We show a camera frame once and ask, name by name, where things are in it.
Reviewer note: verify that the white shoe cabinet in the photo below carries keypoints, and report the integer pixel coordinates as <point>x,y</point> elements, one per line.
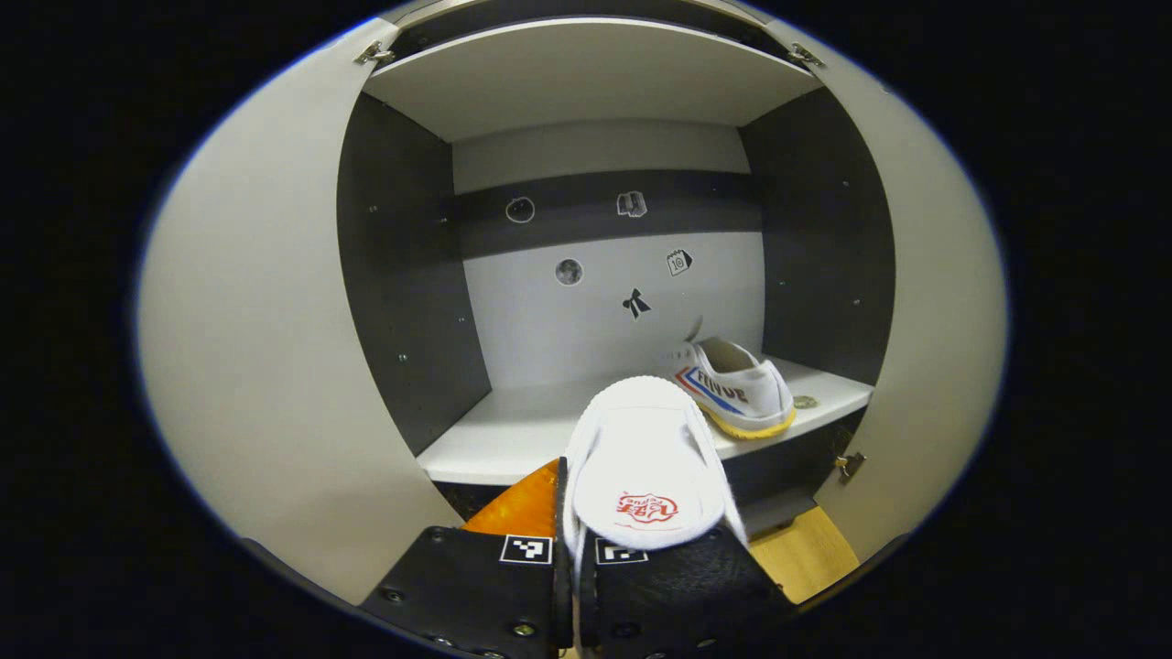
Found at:
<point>586,82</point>

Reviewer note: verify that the white canvas shoe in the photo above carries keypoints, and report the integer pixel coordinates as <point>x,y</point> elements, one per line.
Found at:
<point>641,458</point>
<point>742,389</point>

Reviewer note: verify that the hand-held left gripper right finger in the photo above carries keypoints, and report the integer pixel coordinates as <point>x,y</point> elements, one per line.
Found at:
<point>678,595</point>

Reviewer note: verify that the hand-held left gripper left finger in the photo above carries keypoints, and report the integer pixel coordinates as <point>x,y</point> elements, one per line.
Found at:
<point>476,590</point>

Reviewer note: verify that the white cabinet door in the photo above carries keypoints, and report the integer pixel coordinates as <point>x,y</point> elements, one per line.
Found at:
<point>943,320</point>
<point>256,320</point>

